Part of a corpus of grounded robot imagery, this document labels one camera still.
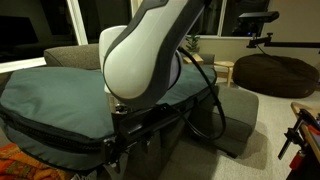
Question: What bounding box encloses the black stereo camera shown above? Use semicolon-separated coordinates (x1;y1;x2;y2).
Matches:
237;10;281;25

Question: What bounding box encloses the red clamp handle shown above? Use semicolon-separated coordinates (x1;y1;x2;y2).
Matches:
288;149;307;172

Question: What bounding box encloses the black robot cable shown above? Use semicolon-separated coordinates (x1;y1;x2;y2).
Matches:
178;46;227;141

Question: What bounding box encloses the black table clamp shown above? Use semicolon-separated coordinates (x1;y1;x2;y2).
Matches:
277;108;320;161

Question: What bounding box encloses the dark brown bean bag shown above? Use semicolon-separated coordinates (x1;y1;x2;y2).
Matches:
232;53;320;100

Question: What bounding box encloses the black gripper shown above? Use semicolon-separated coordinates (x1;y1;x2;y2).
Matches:
101;128;152;174

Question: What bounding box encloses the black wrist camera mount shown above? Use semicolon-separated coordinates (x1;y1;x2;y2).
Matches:
111;103;183;134

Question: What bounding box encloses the cream carpet rug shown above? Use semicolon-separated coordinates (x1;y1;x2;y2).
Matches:
156;81;320;180

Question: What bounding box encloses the white window sill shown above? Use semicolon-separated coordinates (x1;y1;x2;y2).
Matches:
0;56;47;75

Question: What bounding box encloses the orange patterned blanket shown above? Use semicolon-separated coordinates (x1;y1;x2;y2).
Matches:
0;142;75;180

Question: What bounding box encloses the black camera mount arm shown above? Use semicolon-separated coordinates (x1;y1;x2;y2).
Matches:
246;31;320;50

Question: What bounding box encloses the green potted plant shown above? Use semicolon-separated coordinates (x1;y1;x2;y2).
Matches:
185;33;201;56

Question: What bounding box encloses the small wooden stool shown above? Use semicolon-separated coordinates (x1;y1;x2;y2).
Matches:
213;60;236;89

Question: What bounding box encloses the grey-blue cushion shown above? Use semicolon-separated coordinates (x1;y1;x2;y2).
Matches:
0;63;218;174

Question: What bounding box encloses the grey fabric sofa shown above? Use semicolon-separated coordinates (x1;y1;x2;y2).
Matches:
43;43;260;180

